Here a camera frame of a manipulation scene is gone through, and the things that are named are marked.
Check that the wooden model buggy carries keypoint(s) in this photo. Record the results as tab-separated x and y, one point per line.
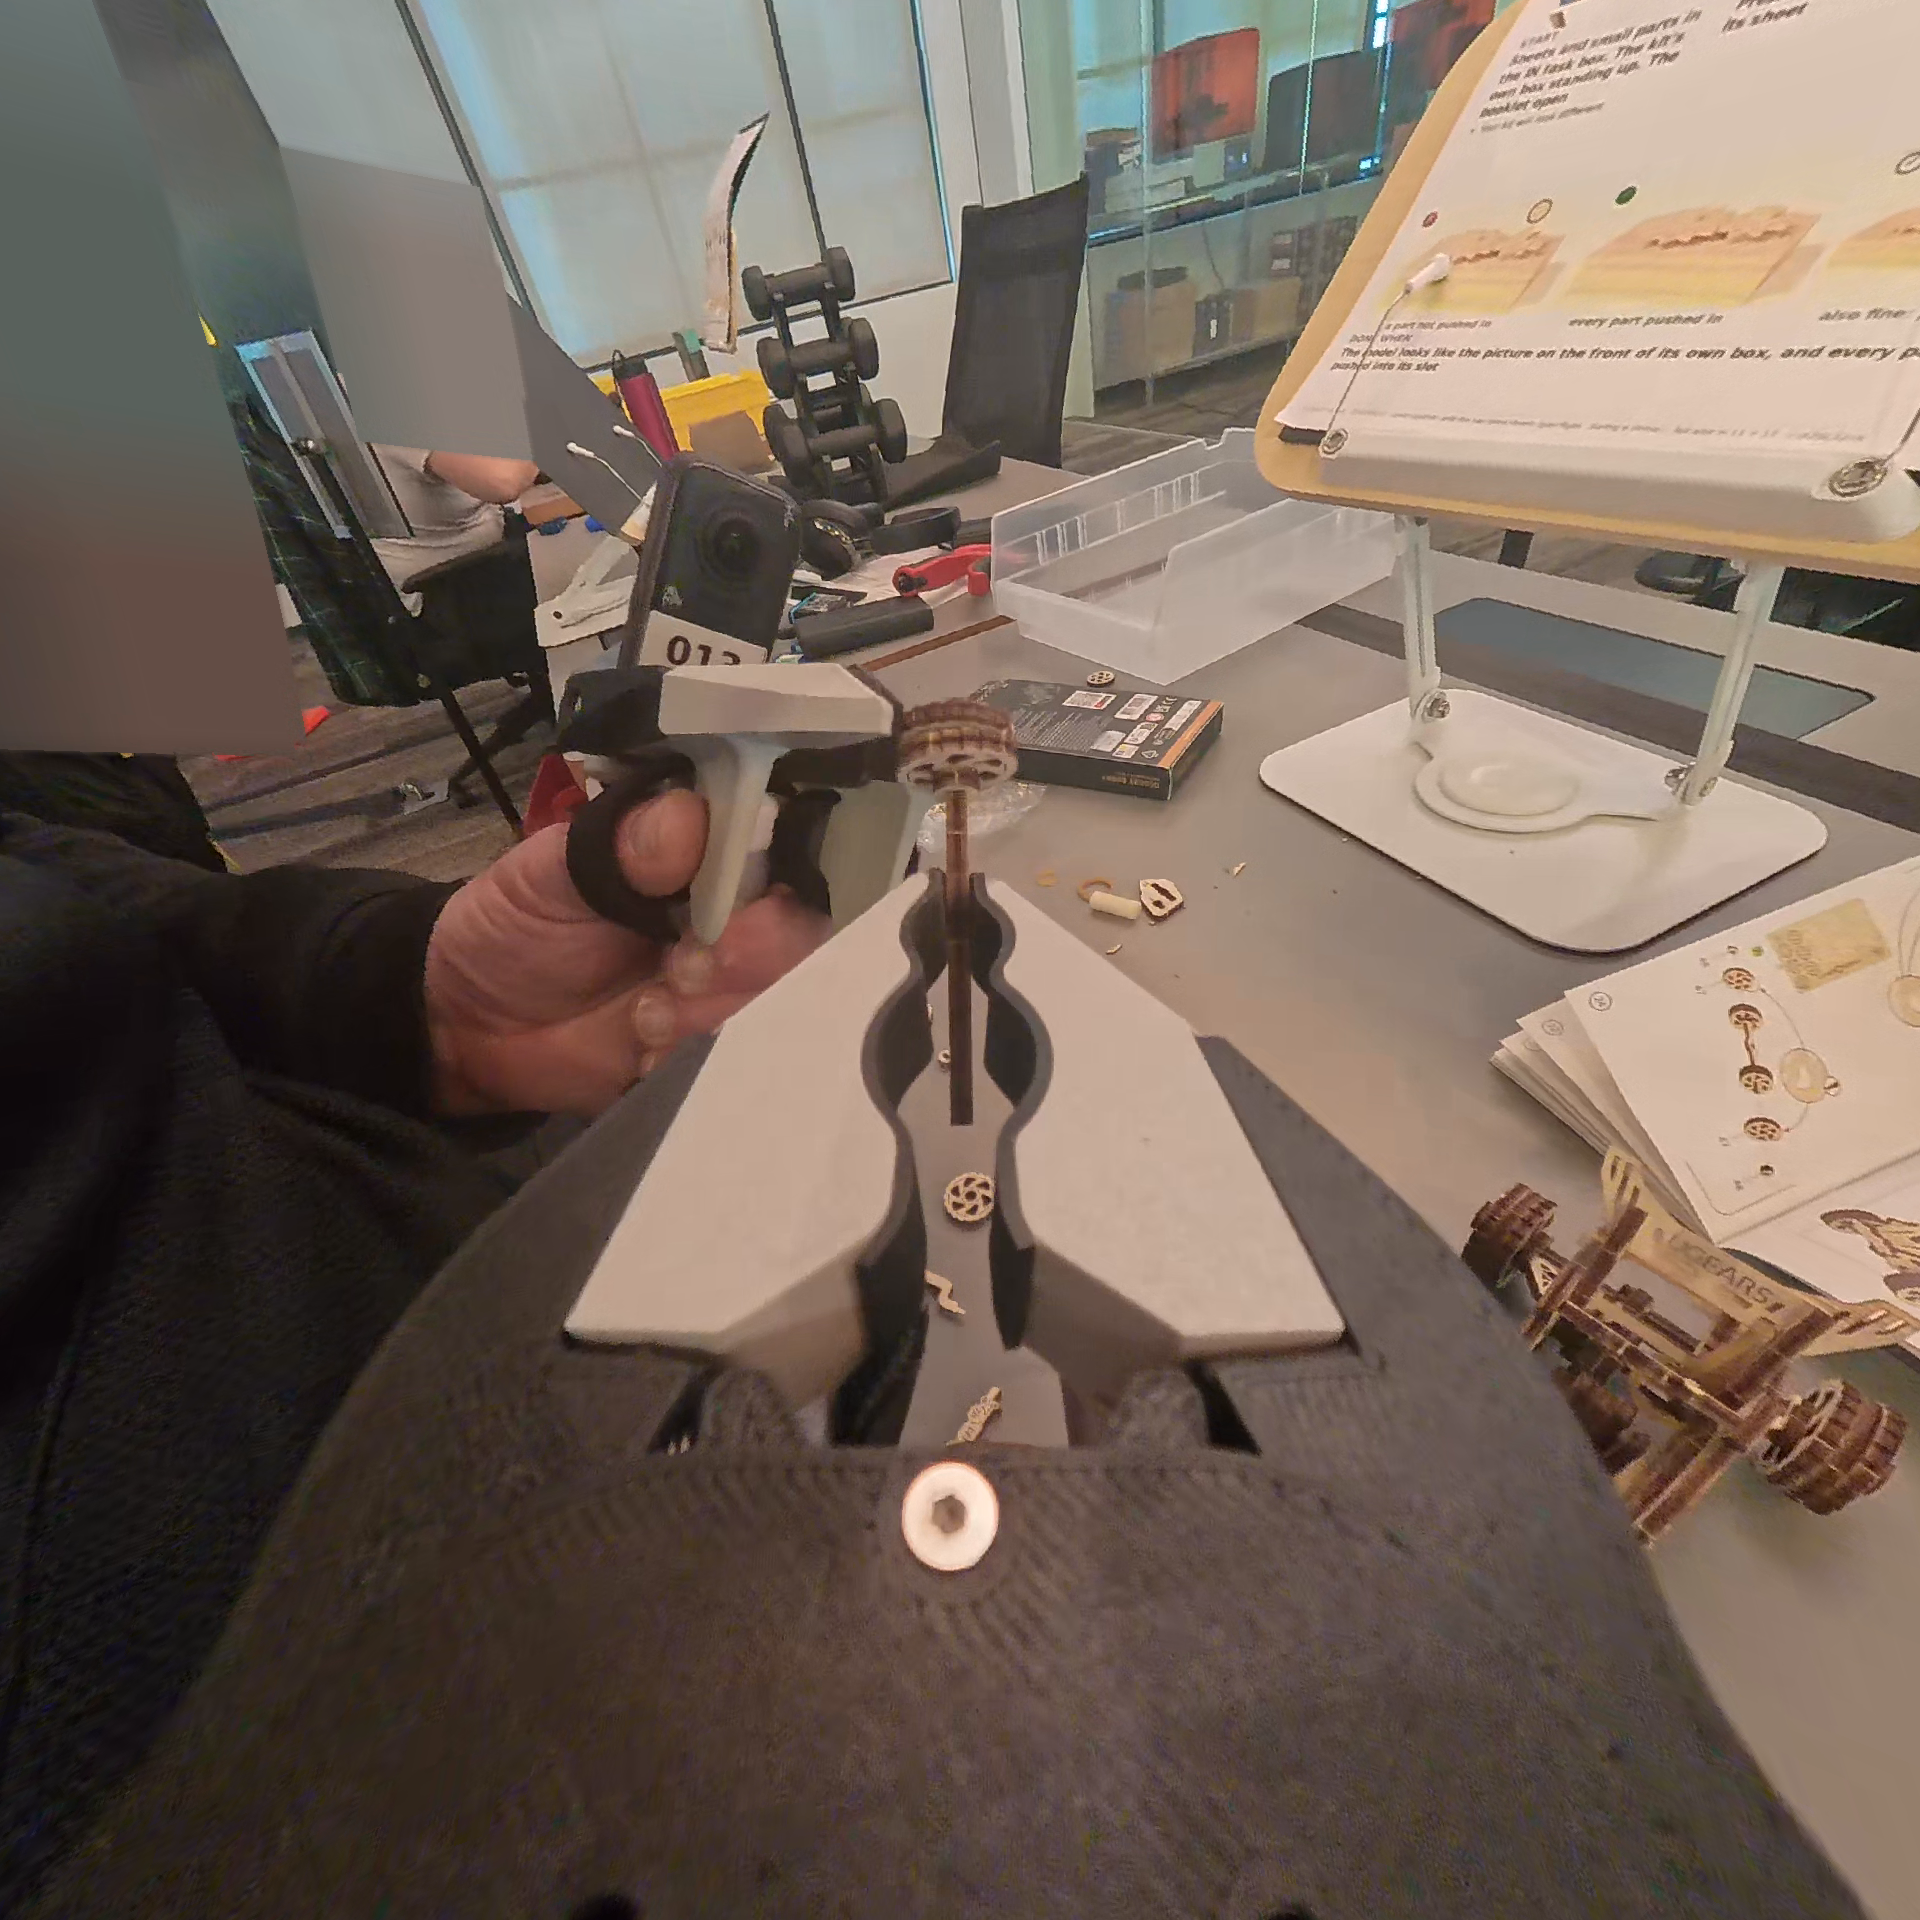
1725	1320

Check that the white paper tag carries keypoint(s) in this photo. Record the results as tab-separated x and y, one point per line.
727	255

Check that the red water bottle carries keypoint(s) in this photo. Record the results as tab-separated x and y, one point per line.
649	413

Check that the black model kit box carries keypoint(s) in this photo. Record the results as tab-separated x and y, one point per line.
1097	743

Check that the small cream cylinder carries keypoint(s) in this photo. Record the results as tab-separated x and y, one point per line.
1119	905

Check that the black office chair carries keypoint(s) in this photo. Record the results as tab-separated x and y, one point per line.
1014	329

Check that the black panel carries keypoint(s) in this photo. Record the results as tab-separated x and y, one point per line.
579	398

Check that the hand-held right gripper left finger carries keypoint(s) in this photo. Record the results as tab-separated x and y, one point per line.
751	1201

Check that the rack of black dumbbells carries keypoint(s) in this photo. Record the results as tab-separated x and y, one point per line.
819	368

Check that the person's black-clothed body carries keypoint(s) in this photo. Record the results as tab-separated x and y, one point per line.
119	1500

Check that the clear plastic bin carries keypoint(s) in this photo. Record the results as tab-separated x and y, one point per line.
1201	571

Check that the printed instruction sheet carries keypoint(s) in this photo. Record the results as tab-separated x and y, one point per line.
1652	150

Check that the oval wooden part with holes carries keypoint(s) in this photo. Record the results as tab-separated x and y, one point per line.
1148	901

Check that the zigzag wooden part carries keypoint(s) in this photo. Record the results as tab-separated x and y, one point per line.
941	1287

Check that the silver metal frame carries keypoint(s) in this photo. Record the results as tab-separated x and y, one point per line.
301	393

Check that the plaid chair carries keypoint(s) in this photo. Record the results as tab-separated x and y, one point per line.
331	587

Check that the person's left hand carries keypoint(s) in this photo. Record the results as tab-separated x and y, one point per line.
557	974

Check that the long brown wooden stick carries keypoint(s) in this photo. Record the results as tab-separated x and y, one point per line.
974	627

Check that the black headphones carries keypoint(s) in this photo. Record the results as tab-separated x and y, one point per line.
841	524

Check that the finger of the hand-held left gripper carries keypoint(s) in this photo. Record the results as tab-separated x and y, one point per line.
764	703
879	848

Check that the wooden wheel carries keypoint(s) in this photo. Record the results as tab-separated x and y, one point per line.
962	749

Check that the yellow bin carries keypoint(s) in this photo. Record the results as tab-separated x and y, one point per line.
721	404

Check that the assembly instruction booklet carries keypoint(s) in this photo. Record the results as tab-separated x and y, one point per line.
1682	1080

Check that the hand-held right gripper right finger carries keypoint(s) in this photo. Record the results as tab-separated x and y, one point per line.
1172	1201

